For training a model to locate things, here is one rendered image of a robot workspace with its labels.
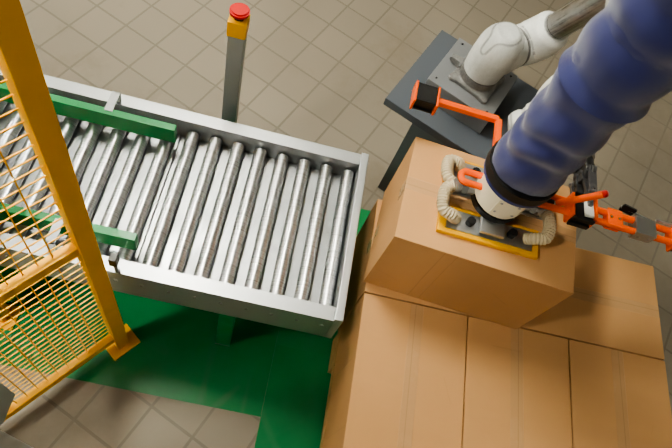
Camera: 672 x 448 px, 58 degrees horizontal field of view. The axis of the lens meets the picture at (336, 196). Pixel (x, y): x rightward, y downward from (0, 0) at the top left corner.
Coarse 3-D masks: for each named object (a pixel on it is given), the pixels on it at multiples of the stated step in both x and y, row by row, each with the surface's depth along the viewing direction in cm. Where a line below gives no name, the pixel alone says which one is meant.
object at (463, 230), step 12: (468, 216) 194; (444, 228) 191; (456, 228) 191; (468, 228) 192; (516, 228) 196; (528, 228) 198; (468, 240) 192; (480, 240) 191; (492, 240) 192; (504, 240) 193; (516, 240) 194; (516, 252) 193; (528, 252) 193
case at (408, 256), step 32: (416, 160) 204; (480, 160) 209; (384, 192) 242; (416, 192) 197; (384, 224) 215; (416, 224) 192; (384, 256) 201; (416, 256) 196; (448, 256) 191; (480, 256) 191; (512, 256) 193; (544, 256) 196; (416, 288) 216; (448, 288) 210; (480, 288) 204; (512, 288) 198; (544, 288) 193; (512, 320) 219
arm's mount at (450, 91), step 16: (464, 48) 247; (448, 64) 240; (432, 80) 235; (448, 80) 237; (512, 80) 245; (448, 96) 235; (464, 96) 235; (496, 96) 239; (448, 112) 241; (480, 128) 238
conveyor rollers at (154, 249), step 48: (0, 144) 218; (144, 144) 231; (192, 144) 235; (240, 144) 239; (0, 192) 210; (96, 192) 217; (144, 192) 221; (240, 240) 220; (288, 240) 223; (336, 240) 227
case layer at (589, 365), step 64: (576, 256) 247; (384, 320) 217; (448, 320) 222; (576, 320) 233; (640, 320) 239; (384, 384) 206; (448, 384) 210; (512, 384) 215; (576, 384) 220; (640, 384) 226
